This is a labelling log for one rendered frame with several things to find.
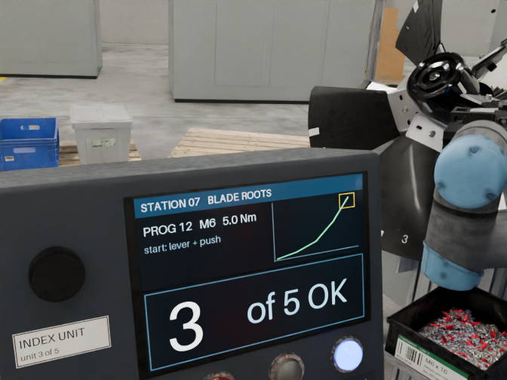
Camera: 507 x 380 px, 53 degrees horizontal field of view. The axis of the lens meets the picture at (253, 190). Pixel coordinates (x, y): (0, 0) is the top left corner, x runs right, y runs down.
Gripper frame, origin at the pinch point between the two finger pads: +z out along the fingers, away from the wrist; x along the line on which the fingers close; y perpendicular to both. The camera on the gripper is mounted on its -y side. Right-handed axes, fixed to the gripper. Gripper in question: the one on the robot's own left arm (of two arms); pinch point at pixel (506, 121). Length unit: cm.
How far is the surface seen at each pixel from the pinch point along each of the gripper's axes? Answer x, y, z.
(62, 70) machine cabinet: 40, 598, 442
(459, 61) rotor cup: -8.7, 9.6, 12.5
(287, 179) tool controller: -7, 11, -65
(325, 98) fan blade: 1.0, 40.7, 23.9
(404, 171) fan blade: 11.1, 16.6, 2.8
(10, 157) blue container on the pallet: 62, 293, 117
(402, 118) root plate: 3.9, 21.0, 18.6
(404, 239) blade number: 21.7, 14.2, -5.3
